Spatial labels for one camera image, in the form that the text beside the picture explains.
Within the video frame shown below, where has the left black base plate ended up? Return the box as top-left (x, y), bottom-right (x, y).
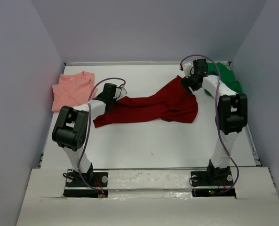
top-left (63, 170), bottom-right (109, 198)

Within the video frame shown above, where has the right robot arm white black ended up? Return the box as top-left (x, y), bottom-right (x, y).
top-left (180, 58), bottom-right (247, 187)

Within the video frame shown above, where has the folded pink t shirt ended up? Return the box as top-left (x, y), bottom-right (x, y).
top-left (51, 71), bottom-right (98, 113)

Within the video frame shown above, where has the crumpled green t shirt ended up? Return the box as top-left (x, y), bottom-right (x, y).
top-left (204, 63), bottom-right (242, 96)

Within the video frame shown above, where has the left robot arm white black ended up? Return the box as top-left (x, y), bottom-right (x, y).
top-left (52, 83), bottom-right (127, 183)

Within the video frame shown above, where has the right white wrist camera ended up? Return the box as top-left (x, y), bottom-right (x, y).
top-left (179, 62), bottom-right (193, 77)

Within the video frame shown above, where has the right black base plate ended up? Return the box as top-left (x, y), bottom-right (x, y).
top-left (189, 167), bottom-right (236, 198)

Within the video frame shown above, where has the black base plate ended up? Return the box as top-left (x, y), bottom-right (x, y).
top-left (63, 170), bottom-right (109, 198)
top-left (189, 167), bottom-right (236, 198)

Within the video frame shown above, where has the dark red t shirt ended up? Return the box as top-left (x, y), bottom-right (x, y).
top-left (93, 75), bottom-right (198, 128)

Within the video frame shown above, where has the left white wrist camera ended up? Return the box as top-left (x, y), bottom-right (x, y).
top-left (114, 87), bottom-right (127, 101)

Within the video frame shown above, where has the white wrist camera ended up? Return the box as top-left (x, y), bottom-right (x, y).
top-left (179, 62), bottom-right (193, 77)
top-left (114, 87), bottom-right (127, 101)

